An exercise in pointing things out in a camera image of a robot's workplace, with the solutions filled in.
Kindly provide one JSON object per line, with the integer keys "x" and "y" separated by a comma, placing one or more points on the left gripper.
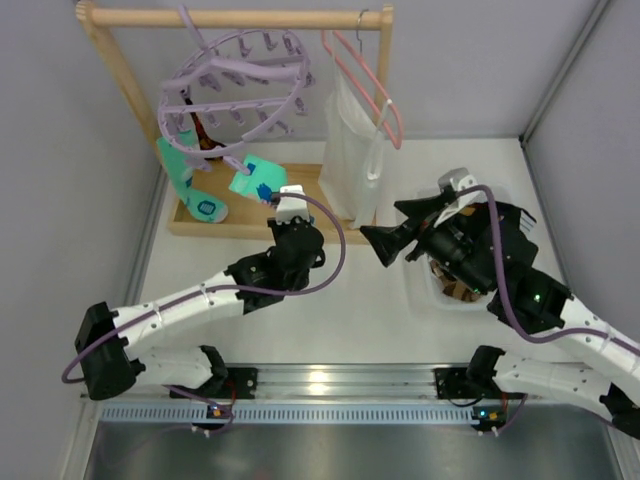
{"x": 282, "y": 225}

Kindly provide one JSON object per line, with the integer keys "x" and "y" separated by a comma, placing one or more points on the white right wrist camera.
{"x": 457, "y": 184}

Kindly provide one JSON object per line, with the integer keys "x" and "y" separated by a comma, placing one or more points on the hanging red argyle sock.
{"x": 205, "y": 141}

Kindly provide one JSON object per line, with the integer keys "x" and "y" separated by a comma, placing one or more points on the teal patterned sock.
{"x": 263, "y": 180}
{"x": 202, "y": 206}

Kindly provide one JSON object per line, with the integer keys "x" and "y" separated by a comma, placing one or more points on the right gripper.
{"x": 420, "y": 235}

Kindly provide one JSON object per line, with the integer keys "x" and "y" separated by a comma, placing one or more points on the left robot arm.
{"x": 296, "y": 302}

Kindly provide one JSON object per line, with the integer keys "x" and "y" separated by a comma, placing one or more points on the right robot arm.
{"x": 543, "y": 311}

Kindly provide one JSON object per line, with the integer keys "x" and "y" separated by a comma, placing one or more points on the pink clothes hanger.
{"x": 355, "y": 68}

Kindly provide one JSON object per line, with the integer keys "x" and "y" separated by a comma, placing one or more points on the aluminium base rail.
{"x": 379, "y": 395}

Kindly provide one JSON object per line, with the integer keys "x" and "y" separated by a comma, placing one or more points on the white plastic basket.
{"x": 436, "y": 298}

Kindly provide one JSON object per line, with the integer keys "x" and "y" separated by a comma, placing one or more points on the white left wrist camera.
{"x": 290, "y": 208}

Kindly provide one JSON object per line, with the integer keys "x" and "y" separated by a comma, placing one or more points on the white hanging cloth bag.
{"x": 352, "y": 166}

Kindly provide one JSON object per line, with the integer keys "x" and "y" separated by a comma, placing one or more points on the purple round clip hanger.
{"x": 244, "y": 85}

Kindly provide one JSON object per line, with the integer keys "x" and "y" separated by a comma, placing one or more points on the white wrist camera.
{"x": 457, "y": 184}
{"x": 290, "y": 208}

